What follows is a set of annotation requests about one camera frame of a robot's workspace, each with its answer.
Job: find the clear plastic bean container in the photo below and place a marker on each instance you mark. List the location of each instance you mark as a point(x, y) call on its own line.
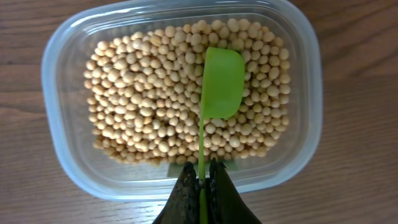
point(65, 96)

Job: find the green plastic measuring scoop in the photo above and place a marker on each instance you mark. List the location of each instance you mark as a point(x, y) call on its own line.
point(222, 89)

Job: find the pile of dried soybeans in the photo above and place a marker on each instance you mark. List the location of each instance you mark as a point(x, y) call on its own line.
point(146, 92)

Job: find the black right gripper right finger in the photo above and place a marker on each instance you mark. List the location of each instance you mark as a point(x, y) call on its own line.
point(225, 206)

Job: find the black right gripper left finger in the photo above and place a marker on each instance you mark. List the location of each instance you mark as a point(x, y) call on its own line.
point(183, 205)

